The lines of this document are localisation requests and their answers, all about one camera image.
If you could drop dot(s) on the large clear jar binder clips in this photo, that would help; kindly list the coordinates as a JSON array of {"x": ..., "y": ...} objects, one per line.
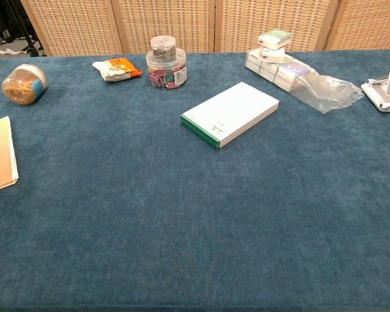
[{"x": 165, "y": 73}]

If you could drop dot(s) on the white notepad with green edge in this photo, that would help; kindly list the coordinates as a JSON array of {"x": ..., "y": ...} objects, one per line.
[{"x": 230, "y": 110}]

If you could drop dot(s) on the blue table cloth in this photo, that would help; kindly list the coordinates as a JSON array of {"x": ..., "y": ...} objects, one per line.
[{"x": 149, "y": 211}]

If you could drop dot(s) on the small clear jar paper clips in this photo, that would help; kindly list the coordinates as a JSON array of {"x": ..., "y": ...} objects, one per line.
[{"x": 163, "y": 45}]

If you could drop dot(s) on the orange and white snack packet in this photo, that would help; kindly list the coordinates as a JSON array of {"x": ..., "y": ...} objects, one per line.
[{"x": 118, "y": 69}]

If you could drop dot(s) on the wicker folding screen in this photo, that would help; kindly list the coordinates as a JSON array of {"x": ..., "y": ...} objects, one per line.
[{"x": 169, "y": 22}]

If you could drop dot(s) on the clear plastic pack of boxes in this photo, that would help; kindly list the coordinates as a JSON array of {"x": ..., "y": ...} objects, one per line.
[{"x": 318, "y": 87}]

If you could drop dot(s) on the green and white small box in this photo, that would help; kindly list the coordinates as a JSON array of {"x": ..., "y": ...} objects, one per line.
[{"x": 276, "y": 38}]

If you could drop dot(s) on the clear jar with brown contents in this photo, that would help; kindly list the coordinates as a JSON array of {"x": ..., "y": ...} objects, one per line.
[{"x": 22, "y": 86}]

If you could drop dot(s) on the white phone stand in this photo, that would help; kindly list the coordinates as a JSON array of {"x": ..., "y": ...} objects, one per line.
[{"x": 385, "y": 94}]

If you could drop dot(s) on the black tripod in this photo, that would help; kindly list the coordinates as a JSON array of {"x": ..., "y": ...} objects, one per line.
[{"x": 29, "y": 35}]

